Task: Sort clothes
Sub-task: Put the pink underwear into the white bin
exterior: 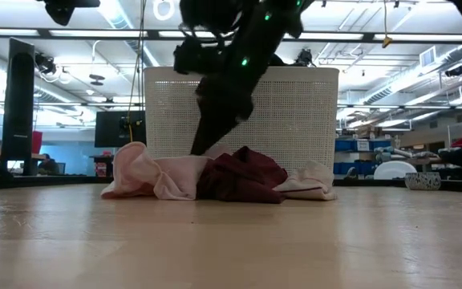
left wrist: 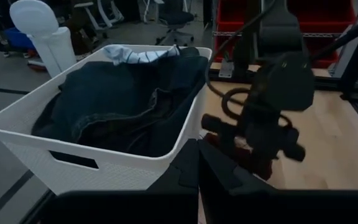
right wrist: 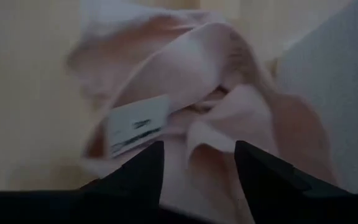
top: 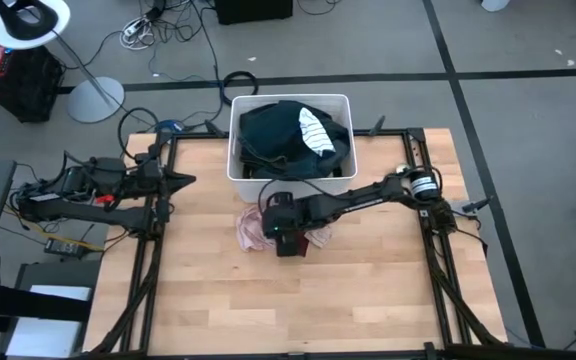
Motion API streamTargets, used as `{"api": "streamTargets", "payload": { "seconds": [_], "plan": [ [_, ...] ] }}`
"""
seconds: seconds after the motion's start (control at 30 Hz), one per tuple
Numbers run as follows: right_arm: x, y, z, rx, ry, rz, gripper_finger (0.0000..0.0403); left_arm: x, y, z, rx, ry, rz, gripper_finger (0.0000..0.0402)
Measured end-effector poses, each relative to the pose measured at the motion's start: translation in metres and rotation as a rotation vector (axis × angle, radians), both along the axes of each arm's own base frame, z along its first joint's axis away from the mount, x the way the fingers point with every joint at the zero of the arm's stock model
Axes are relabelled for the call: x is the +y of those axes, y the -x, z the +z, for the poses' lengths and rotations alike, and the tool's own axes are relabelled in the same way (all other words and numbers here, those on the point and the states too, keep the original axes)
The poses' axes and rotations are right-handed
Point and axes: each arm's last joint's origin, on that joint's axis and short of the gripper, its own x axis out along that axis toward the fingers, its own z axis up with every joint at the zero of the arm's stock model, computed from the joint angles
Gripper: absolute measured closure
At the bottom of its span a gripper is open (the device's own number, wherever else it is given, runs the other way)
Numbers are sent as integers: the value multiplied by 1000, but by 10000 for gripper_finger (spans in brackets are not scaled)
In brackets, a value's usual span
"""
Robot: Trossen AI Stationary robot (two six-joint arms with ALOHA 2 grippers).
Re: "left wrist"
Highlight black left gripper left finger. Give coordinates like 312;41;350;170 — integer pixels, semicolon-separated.
39;138;200;224

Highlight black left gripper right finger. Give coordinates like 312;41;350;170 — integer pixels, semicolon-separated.
198;139;358;224

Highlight dark red garment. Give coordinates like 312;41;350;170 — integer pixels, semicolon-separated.
205;132;275;182

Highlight black garment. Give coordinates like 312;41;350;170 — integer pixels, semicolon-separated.
126;46;209;158

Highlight dark denim jeans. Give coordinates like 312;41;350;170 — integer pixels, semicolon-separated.
31;60;169;154

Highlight white woven plastic laundry basket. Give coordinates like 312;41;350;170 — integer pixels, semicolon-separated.
0;44;213;196

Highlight red plastic storage bin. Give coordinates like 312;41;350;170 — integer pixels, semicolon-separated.
213;34;341;70
216;0;357;34

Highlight black office chair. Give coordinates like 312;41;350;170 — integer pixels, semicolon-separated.
155;0;196;47

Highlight white blue striped garment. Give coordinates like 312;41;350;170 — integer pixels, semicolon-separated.
103;44;181;66

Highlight white lidded trash can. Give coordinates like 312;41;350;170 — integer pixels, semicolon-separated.
9;0;78;78

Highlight blue plastic bin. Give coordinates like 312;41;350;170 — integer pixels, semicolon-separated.
4;27;37;52

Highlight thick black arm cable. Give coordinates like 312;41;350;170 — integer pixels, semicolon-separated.
204;0;293;126

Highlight grey metal bracket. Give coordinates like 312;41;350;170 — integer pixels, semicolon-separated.
218;58;234;79

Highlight white chair frame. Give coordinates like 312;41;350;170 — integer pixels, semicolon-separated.
73;0;126;32

